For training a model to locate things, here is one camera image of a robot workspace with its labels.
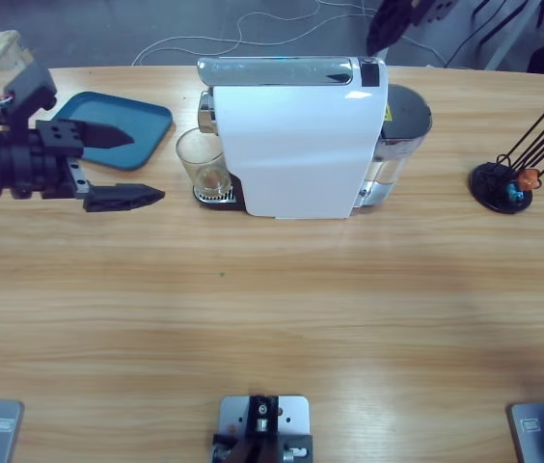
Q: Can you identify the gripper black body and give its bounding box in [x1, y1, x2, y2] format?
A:
[0, 119, 92, 202]
[410, 0, 452, 24]

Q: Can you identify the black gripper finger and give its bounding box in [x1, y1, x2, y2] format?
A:
[367, 0, 412, 55]
[78, 122, 135, 150]
[82, 182, 166, 215]

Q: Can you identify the clear glass cup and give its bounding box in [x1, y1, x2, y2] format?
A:
[176, 127, 232, 202]

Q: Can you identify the silver coffee machine lever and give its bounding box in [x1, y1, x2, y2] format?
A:
[196, 56, 354, 88]

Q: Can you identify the white capsule coffee machine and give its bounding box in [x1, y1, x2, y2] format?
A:
[192, 55, 392, 222]

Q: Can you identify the orange coffee capsule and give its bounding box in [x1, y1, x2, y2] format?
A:
[516, 167, 541, 190]

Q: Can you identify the teal plastic tray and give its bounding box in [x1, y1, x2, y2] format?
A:
[54, 91, 175, 173]

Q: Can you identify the clear water tank black lid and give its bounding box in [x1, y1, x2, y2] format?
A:
[358, 84, 433, 213]

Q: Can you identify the metal drip tray grille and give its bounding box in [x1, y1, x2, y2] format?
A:
[193, 185, 237, 204]

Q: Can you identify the black capsule holder with rods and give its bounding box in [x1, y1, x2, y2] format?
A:
[468, 79, 544, 215]

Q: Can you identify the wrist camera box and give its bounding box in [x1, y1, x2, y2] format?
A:
[1, 60, 59, 131]

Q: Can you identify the white slanted frame leg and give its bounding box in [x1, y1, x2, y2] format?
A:
[486, 0, 541, 69]

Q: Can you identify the white floor cable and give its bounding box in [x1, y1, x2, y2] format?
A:
[131, 0, 447, 68]

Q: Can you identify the centre metal mount base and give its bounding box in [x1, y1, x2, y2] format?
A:
[211, 394, 314, 463]

